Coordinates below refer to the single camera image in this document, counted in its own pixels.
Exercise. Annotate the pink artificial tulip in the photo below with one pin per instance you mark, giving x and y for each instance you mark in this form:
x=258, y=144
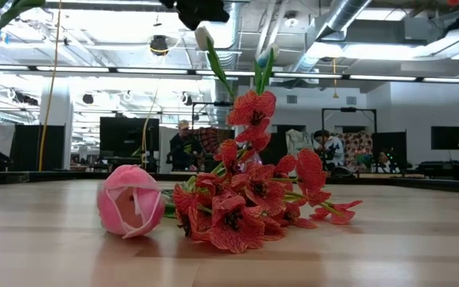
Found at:
x=130, y=203

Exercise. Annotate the orange artificial flower bunch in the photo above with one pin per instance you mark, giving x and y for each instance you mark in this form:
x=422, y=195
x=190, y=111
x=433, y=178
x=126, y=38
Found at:
x=452, y=2
x=233, y=223

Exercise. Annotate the pink glass vase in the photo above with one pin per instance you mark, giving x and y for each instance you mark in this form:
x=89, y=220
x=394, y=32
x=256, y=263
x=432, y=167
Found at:
x=254, y=157

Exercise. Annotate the long ceiling light strip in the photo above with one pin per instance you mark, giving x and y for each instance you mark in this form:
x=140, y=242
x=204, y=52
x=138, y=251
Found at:
x=154, y=71

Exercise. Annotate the red patterned cloth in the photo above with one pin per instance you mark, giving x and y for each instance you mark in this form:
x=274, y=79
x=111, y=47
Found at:
x=213, y=137

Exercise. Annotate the person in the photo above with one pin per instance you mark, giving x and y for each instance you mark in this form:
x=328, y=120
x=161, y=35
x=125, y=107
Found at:
x=329, y=147
x=183, y=147

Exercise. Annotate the large black monitor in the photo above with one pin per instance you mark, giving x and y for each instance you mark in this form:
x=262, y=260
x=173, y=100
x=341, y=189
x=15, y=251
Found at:
x=126, y=135

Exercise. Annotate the rectangular ceiling light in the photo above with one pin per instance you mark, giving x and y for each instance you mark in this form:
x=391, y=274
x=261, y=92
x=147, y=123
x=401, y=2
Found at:
x=357, y=52

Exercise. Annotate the white patterned cloth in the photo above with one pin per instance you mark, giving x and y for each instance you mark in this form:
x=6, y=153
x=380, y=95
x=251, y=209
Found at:
x=297, y=141

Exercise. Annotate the floral cloth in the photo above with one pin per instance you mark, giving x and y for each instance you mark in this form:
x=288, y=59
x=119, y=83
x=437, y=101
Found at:
x=357, y=147

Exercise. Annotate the black partition panel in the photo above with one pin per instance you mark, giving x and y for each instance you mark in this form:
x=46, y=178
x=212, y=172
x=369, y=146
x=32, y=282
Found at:
x=34, y=147

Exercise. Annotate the black panel with lights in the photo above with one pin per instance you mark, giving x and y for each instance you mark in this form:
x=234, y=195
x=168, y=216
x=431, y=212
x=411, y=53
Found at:
x=389, y=145

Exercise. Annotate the black desk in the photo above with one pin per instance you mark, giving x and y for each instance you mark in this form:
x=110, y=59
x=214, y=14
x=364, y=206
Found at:
x=440, y=164

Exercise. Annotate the black tube frame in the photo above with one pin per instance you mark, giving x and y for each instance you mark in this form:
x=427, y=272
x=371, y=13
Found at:
x=213, y=104
x=349, y=109

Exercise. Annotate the ribbed silver duct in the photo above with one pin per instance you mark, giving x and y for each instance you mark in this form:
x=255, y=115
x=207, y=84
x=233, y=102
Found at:
x=219, y=107

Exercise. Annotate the smooth silver ceiling duct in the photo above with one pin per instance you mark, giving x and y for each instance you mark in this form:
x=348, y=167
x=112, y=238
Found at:
x=347, y=12

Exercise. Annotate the small black wall monitor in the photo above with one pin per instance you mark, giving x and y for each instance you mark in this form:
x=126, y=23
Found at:
x=448, y=137

